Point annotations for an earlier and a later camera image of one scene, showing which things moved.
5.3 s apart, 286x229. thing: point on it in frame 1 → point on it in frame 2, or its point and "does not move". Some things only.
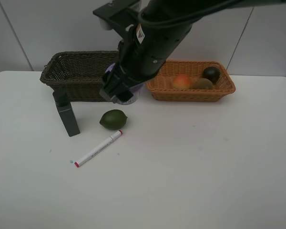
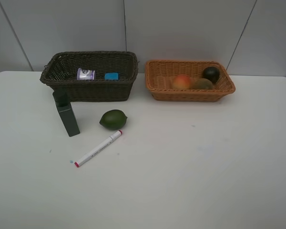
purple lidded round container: x=137 y=89 → x=85 y=74
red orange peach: x=181 y=81 does not move
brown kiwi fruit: x=202 y=84 does not move
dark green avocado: x=212 y=73 does not move
